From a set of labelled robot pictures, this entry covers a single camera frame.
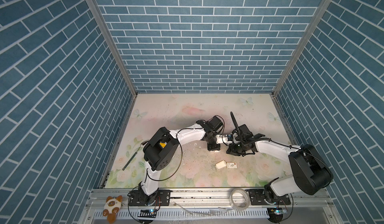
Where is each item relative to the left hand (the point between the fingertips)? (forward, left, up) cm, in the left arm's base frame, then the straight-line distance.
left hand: (217, 146), depth 89 cm
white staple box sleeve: (-11, -7, -2) cm, 13 cm away
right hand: (-2, -5, -1) cm, 5 cm away
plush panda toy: (-30, +53, -1) cm, 61 cm away
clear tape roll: (-26, -11, 0) cm, 28 cm away
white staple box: (-10, -1, -3) cm, 11 cm away
